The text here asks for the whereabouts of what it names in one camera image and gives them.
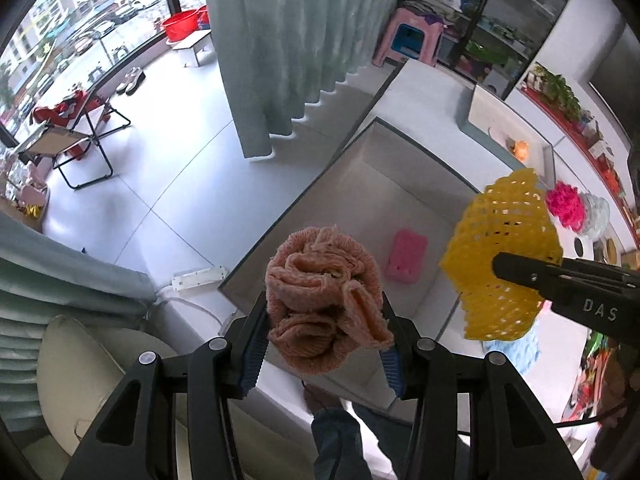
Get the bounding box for yellow foam net sleeve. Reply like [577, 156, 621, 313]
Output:
[438, 167, 565, 343]

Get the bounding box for light blue chenille mat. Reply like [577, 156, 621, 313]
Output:
[483, 325, 540, 375]

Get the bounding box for salmon knitted hat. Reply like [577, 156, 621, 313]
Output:
[265, 226, 394, 376]

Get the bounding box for black table grommet hole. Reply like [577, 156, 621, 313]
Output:
[574, 237, 585, 258]

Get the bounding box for snack packages pile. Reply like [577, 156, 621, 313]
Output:
[560, 326, 639, 427]

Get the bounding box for magenta fluffy yarn ball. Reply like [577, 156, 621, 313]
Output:
[546, 181, 586, 233]

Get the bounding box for pale green yarn ball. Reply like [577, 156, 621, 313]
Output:
[579, 193, 610, 240]

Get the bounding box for orange fabric flower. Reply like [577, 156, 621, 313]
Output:
[511, 140, 529, 164]

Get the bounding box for shallow grey tray box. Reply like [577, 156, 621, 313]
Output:
[456, 86, 556, 188]

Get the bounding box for large grey storage box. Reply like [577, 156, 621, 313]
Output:
[218, 116, 484, 411]

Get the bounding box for white power strip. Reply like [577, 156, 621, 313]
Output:
[171, 266, 228, 292]

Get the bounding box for person blue jeans legs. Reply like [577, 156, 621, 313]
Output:
[302, 382, 411, 480]

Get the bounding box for green potted plant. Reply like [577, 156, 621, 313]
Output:
[532, 64, 582, 124]

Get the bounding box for pink plastic stool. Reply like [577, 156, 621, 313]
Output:
[372, 8, 445, 67]

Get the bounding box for black display shelf cabinet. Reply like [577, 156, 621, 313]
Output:
[402, 0, 568, 99]

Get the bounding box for folding chair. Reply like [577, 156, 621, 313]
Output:
[14, 89, 131, 191]

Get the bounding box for grey green curtain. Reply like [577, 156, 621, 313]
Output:
[206, 0, 397, 158]

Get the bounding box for red plastic basin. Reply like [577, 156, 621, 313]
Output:
[162, 9, 198, 42]

